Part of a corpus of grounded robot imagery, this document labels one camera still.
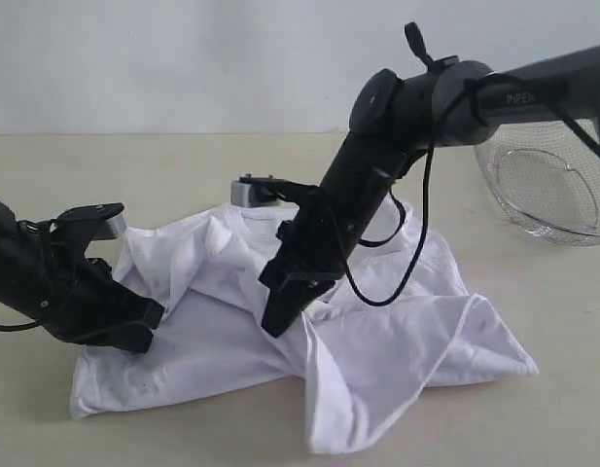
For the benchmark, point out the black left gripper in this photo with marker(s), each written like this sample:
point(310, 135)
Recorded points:
point(82, 303)

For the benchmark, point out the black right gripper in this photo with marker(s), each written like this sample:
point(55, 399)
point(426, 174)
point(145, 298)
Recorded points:
point(308, 264)

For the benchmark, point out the white t-shirt red print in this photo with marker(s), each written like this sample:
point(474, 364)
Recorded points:
point(362, 366)

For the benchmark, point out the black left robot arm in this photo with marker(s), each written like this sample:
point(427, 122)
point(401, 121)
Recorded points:
point(23, 244)

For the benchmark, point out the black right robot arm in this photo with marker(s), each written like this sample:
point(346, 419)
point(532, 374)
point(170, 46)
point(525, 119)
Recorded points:
point(394, 123)

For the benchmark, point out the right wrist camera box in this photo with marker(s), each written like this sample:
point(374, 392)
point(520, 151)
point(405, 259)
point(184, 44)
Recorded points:
point(251, 192)

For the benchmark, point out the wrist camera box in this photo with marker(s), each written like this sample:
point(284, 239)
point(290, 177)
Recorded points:
point(76, 228)
point(251, 192)

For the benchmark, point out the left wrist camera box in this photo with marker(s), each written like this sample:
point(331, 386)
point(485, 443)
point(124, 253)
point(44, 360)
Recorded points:
point(76, 228)

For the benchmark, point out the metal wire mesh basket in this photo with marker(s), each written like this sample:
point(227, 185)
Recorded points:
point(546, 181)

